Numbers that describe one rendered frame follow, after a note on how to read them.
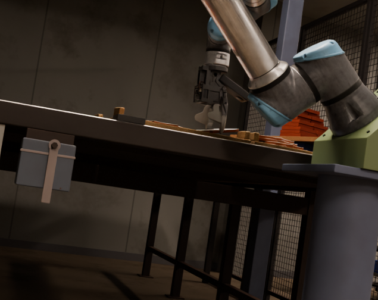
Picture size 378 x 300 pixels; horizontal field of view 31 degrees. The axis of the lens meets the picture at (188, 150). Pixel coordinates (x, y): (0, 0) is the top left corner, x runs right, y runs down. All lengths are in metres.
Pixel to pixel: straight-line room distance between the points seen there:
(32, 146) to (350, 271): 0.85
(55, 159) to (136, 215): 5.45
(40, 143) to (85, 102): 5.32
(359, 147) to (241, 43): 0.38
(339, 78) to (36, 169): 0.79
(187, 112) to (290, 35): 3.32
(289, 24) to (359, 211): 2.58
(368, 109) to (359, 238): 0.32
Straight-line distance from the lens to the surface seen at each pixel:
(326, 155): 1.81
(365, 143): 1.66
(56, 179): 1.74
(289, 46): 4.16
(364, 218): 1.73
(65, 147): 1.75
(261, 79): 1.69
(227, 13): 1.64
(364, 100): 1.75
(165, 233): 7.27
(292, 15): 4.21
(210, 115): 2.00
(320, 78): 1.72
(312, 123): 3.04
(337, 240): 1.72
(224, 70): 2.05
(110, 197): 7.09
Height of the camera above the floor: 0.74
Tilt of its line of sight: 4 degrees up
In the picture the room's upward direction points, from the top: 8 degrees clockwise
